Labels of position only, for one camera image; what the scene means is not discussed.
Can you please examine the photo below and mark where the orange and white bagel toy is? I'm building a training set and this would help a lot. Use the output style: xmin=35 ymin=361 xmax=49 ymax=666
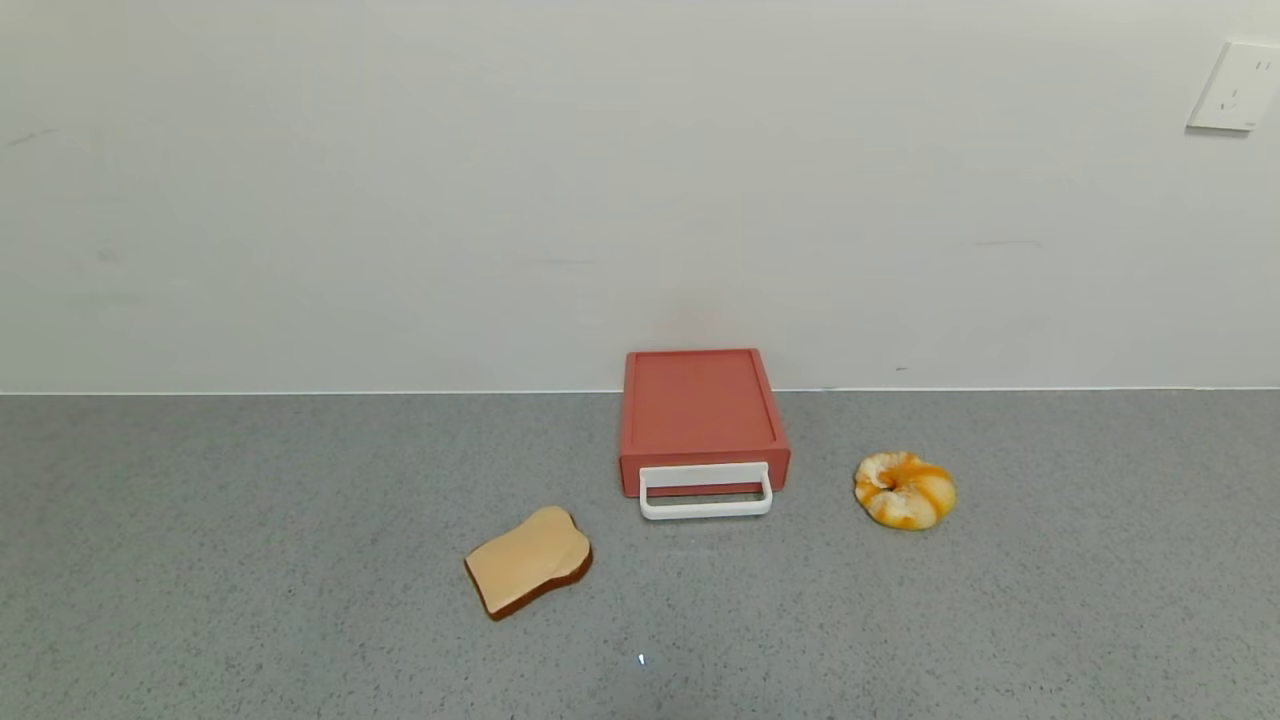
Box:
xmin=853 ymin=450 xmax=957 ymax=531

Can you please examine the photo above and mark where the red drawer case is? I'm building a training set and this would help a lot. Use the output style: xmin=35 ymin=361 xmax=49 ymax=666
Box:
xmin=618 ymin=348 xmax=792 ymax=471

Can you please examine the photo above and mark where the white wall socket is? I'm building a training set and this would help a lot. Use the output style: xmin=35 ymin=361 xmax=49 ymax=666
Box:
xmin=1186 ymin=40 xmax=1280 ymax=132

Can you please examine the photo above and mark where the toast slice toy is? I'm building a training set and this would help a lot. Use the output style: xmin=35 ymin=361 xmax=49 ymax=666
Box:
xmin=464 ymin=505 xmax=594 ymax=622

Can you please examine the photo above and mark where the red drawer with white handle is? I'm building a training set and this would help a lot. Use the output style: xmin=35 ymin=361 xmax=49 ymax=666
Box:
xmin=620 ymin=448 xmax=792 ymax=522

